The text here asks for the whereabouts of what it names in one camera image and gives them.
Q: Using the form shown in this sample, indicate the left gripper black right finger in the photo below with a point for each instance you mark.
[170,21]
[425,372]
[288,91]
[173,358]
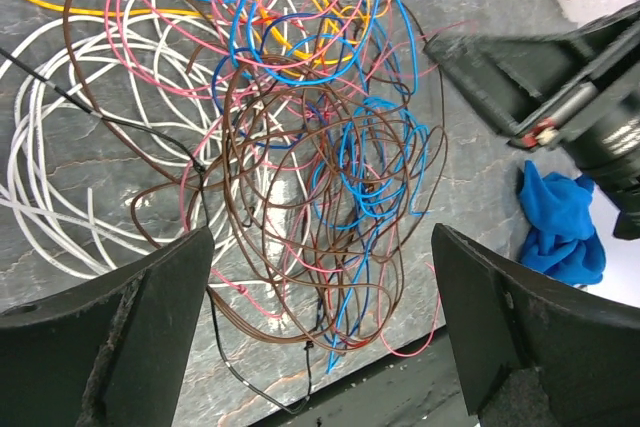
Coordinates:
[530,350]

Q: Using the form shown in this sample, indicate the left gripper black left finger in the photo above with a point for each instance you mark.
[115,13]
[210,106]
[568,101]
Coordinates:
[111,351]

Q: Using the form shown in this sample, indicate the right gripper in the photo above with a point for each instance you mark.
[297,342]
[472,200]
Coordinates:
[578,91]

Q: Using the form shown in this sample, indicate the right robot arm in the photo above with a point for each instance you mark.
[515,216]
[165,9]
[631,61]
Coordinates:
[620,177]

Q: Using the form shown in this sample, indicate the blue fleece cloth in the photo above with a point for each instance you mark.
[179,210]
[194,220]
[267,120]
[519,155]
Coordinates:
[562,242]

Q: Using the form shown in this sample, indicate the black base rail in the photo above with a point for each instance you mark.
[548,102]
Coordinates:
[417,391]

